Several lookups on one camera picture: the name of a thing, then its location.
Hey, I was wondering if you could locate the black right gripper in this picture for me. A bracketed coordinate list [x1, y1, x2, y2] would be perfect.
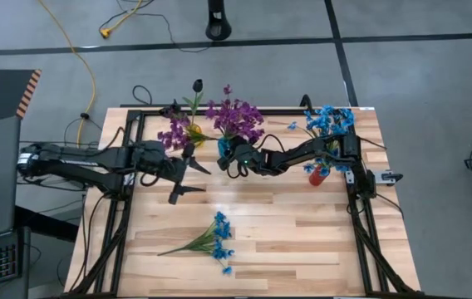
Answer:
[217, 139, 264, 178]

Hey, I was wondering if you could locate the purple artificial flower bunch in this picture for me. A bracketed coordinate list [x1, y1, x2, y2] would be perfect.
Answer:
[204, 84, 267, 146]
[155, 114, 222, 153]

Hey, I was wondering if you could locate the black aluminium table frame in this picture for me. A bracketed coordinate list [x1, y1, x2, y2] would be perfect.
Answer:
[67, 106, 422, 298]

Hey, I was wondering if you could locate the long yellow cable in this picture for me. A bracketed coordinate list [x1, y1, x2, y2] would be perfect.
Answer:
[36, 0, 98, 167]

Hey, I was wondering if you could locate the yellow cable with plug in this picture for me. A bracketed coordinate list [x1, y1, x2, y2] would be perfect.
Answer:
[98, 0, 144, 40]

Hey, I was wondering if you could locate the red glass vase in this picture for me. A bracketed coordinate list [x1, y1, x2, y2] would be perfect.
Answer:
[307, 164, 328, 187]

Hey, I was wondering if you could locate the black round stand base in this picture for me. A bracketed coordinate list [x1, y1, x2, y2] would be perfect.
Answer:
[204, 0, 233, 42]

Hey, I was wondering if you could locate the grey bracket with black tip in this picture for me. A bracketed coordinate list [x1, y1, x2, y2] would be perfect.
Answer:
[370, 168, 404, 184]

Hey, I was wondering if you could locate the blue glass vase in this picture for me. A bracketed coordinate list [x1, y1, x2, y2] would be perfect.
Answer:
[218, 138, 232, 159]

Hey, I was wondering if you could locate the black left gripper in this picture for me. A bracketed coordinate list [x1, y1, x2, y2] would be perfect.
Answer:
[130, 140, 212, 205]

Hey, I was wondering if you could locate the blue artificial flower bunch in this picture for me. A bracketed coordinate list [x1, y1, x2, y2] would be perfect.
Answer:
[286, 104, 356, 140]
[302, 160, 350, 179]
[156, 210, 236, 276]

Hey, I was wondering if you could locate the yellow glass vase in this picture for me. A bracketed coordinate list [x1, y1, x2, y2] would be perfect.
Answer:
[186, 122, 207, 149]

